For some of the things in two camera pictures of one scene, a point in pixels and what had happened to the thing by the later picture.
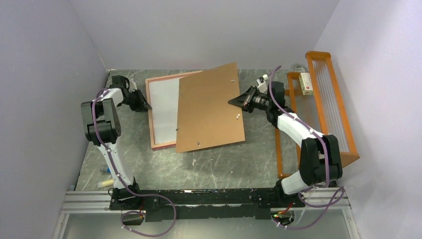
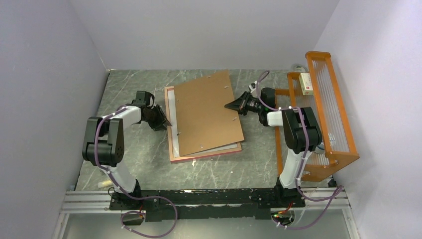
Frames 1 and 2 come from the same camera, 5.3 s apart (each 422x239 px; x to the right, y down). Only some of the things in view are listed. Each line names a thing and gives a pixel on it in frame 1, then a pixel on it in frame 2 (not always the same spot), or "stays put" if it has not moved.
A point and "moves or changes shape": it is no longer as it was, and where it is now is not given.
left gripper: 142,105 -> 158,125
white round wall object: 300,68 stays put
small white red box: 306,83 stays put
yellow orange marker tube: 105,182 stays put
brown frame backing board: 205,119 moves or changes shape
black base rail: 173,205 stays put
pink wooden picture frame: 159,146 -> 182,159
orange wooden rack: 323,111 stays put
